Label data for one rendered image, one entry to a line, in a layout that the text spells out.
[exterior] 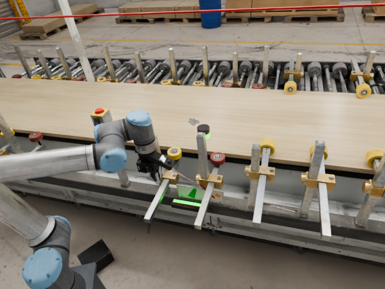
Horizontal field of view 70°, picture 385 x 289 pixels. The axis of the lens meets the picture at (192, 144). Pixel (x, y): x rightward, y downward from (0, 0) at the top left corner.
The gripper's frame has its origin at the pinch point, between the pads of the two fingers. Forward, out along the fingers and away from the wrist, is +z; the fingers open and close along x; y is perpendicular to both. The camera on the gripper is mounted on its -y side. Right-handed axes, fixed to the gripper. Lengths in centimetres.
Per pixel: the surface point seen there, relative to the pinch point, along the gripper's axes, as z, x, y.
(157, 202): 13.5, 1.5, 3.3
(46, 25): 69, -537, 538
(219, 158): 6.6, -27.5, -22.4
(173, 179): 13.3, -14.4, -0.2
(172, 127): 7, -53, 13
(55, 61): 13, -170, 197
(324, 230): 1, 12, -70
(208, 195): 11.0, -5.3, -21.3
